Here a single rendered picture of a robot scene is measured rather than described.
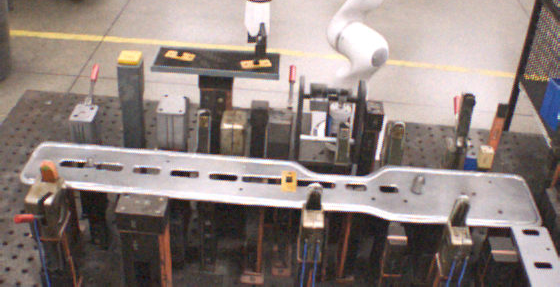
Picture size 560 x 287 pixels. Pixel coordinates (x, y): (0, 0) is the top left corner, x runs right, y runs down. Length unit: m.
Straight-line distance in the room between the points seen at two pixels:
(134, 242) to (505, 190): 0.99
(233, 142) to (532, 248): 0.83
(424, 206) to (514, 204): 0.26
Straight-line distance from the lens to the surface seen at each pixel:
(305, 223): 1.57
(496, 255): 1.70
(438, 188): 1.82
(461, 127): 1.88
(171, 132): 1.85
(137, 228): 1.64
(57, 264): 1.78
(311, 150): 1.94
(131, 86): 2.02
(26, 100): 2.76
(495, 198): 1.84
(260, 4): 1.82
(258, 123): 1.89
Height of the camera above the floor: 2.06
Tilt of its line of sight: 33 degrees down
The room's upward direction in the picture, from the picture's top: 5 degrees clockwise
